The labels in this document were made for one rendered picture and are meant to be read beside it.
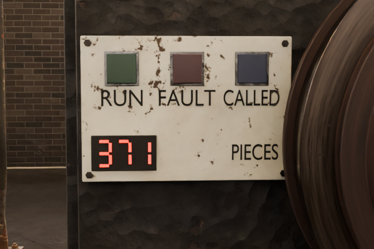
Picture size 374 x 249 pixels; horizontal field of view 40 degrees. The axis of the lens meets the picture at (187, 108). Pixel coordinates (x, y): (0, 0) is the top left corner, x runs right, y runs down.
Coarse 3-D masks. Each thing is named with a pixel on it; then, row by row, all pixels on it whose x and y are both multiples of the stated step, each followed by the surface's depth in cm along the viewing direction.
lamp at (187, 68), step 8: (176, 56) 62; (184, 56) 63; (192, 56) 63; (200, 56) 63; (176, 64) 63; (184, 64) 63; (192, 64) 63; (200, 64) 63; (176, 72) 63; (184, 72) 63; (192, 72) 63; (200, 72) 63; (176, 80) 63; (184, 80) 63; (192, 80) 63; (200, 80) 63
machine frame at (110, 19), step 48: (96, 0) 64; (144, 0) 64; (192, 0) 65; (240, 0) 65; (288, 0) 65; (336, 0) 66; (96, 192) 66; (144, 192) 66; (192, 192) 66; (240, 192) 67; (96, 240) 66; (144, 240) 66; (192, 240) 67; (240, 240) 67; (288, 240) 67
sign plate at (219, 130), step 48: (96, 48) 62; (144, 48) 63; (192, 48) 63; (240, 48) 63; (288, 48) 64; (96, 96) 63; (144, 96) 63; (192, 96) 63; (240, 96) 64; (96, 144) 63; (144, 144) 63; (192, 144) 64; (240, 144) 64
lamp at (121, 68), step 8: (112, 56) 62; (120, 56) 62; (128, 56) 62; (112, 64) 62; (120, 64) 62; (128, 64) 62; (112, 72) 62; (120, 72) 62; (128, 72) 62; (112, 80) 62; (120, 80) 62; (128, 80) 62
